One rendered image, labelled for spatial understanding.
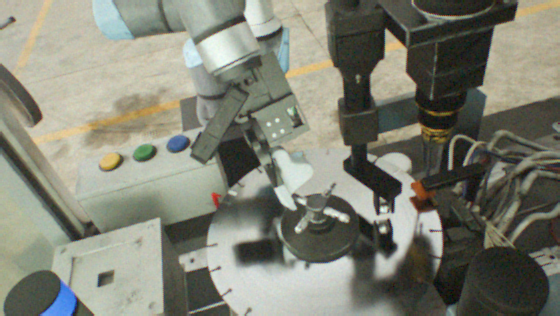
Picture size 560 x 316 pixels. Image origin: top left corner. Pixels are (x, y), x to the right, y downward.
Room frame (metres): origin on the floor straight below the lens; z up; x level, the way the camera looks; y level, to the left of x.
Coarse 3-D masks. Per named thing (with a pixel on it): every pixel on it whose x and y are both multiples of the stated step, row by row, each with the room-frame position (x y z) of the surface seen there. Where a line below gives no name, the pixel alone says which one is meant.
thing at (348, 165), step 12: (360, 156) 0.40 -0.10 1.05; (348, 168) 0.41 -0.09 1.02; (360, 168) 0.40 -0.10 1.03; (372, 168) 0.39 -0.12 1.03; (360, 180) 0.39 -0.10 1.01; (372, 180) 0.37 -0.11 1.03; (384, 180) 0.37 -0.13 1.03; (396, 180) 0.36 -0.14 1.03; (384, 192) 0.35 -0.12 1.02; (396, 192) 0.35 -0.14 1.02
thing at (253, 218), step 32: (320, 160) 0.51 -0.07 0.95; (384, 160) 0.48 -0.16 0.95; (256, 192) 0.46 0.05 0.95; (320, 192) 0.44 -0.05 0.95; (352, 192) 0.42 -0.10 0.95; (224, 224) 0.41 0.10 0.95; (256, 224) 0.40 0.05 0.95; (384, 224) 0.35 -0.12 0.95; (416, 224) 0.34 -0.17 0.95; (224, 256) 0.36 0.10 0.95; (256, 256) 0.35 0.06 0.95; (288, 256) 0.34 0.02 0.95; (352, 256) 0.31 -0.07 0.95; (384, 256) 0.30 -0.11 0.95; (416, 256) 0.30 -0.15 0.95; (224, 288) 0.31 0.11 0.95; (256, 288) 0.30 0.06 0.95; (288, 288) 0.29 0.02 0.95; (320, 288) 0.28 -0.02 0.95; (352, 288) 0.27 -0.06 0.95; (384, 288) 0.26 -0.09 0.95; (416, 288) 0.25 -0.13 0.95
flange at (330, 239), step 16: (288, 208) 0.41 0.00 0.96; (304, 208) 0.40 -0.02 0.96; (336, 208) 0.39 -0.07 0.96; (352, 208) 0.39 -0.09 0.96; (288, 224) 0.38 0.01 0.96; (320, 224) 0.36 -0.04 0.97; (336, 224) 0.36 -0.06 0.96; (352, 224) 0.36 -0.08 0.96; (288, 240) 0.35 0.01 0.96; (304, 240) 0.35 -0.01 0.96; (320, 240) 0.34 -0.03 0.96; (336, 240) 0.34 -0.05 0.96; (352, 240) 0.33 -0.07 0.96; (304, 256) 0.33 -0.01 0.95; (320, 256) 0.32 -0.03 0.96; (336, 256) 0.32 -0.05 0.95
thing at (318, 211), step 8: (336, 184) 0.40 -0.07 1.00; (328, 192) 0.39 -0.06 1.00; (296, 200) 0.39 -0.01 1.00; (304, 200) 0.38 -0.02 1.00; (312, 200) 0.38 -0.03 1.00; (320, 200) 0.37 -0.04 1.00; (312, 208) 0.36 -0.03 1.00; (320, 208) 0.36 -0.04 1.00; (328, 208) 0.36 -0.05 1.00; (312, 216) 0.36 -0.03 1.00; (320, 216) 0.36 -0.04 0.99; (336, 216) 0.35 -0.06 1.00; (344, 216) 0.34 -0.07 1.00; (304, 224) 0.35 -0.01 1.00
